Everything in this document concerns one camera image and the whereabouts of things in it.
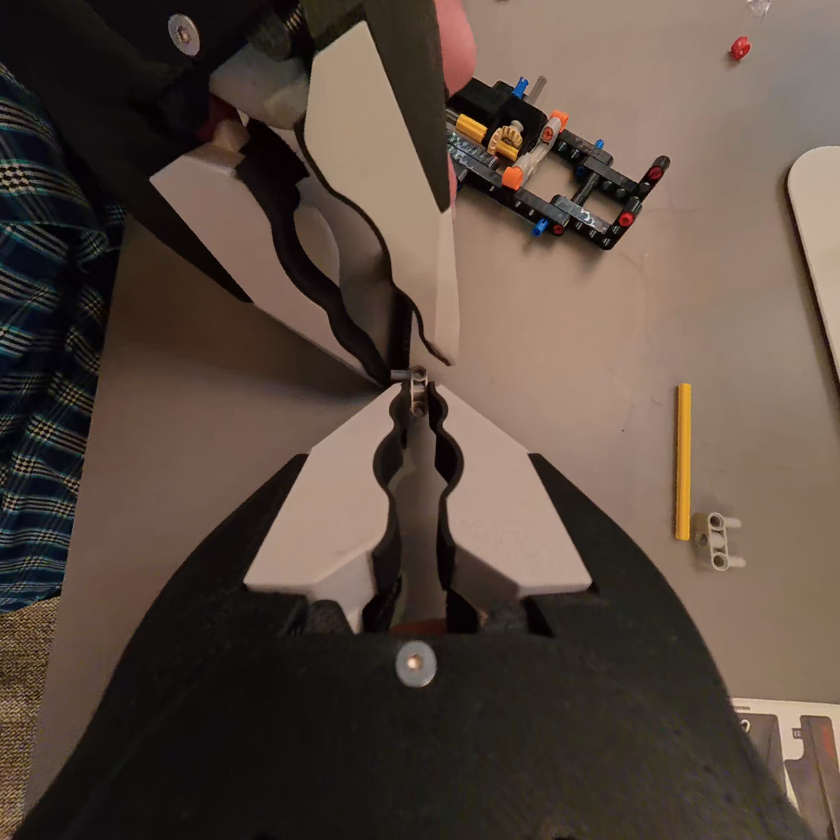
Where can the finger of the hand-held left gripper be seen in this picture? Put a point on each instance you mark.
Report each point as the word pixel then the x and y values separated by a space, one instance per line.
pixel 216 216
pixel 374 164

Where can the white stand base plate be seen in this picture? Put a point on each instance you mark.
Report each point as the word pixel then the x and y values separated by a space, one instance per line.
pixel 823 216

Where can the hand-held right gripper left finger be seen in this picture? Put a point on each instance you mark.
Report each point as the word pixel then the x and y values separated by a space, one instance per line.
pixel 315 512

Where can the black lego gear rack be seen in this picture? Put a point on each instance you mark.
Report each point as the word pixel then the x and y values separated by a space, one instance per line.
pixel 401 341

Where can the lego sticker sheet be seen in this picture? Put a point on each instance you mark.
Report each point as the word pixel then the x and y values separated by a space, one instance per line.
pixel 814 741

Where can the person's left hand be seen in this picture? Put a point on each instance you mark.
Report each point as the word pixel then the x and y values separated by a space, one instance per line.
pixel 459 46

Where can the black lego chassis frame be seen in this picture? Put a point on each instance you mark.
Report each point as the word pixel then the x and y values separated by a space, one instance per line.
pixel 571 213

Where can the small red lego piece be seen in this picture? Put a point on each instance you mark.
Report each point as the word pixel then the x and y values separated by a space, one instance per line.
pixel 740 48

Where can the yellow lego axle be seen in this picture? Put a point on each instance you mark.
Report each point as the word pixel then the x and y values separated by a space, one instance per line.
pixel 683 459

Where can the small clear lego piece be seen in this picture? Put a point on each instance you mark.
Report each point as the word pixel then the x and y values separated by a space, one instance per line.
pixel 758 6

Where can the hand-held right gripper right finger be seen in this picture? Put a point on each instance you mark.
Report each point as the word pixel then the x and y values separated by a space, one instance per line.
pixel 512 525

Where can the light grey lego connector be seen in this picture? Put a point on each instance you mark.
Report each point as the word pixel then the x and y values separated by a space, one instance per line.
pixel 715 541
pixel 418 394

